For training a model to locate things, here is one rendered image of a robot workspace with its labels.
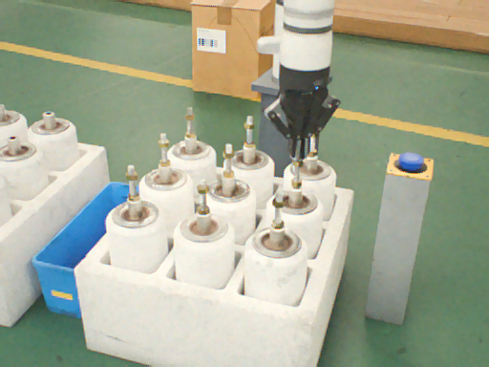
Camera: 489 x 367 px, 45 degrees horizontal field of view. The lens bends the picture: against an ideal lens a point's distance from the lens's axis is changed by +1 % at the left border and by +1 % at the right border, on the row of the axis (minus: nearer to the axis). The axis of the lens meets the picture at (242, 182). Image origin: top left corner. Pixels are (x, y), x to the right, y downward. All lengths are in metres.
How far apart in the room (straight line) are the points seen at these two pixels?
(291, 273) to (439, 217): 0.67
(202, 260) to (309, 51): 0.35
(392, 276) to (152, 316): 0.42
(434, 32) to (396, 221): 1.75
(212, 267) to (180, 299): 0.07
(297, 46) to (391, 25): 1.90
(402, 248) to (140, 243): 0.44
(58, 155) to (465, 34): 1.87
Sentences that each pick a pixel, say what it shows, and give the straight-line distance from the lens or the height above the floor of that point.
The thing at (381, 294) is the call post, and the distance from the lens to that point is 1.13.
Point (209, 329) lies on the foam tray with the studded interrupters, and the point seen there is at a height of 0.12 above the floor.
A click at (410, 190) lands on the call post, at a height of 0.29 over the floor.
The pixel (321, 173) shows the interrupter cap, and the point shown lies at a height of 0.25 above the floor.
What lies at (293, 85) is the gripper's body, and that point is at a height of 0.47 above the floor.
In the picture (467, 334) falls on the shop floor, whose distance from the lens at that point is 1.19.
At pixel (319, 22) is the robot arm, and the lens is 0.84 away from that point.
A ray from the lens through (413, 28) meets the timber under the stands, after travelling 2.72.
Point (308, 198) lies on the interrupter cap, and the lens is 1.01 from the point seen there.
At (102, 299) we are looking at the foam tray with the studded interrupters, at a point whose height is 0.13.
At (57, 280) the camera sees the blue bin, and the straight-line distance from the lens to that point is 1.13.
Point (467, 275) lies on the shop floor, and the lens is 1.32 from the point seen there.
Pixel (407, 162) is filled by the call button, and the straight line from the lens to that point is 0.99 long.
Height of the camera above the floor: 0.79
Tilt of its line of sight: 31 degrees down
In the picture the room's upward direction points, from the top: 1 degrees clockwise
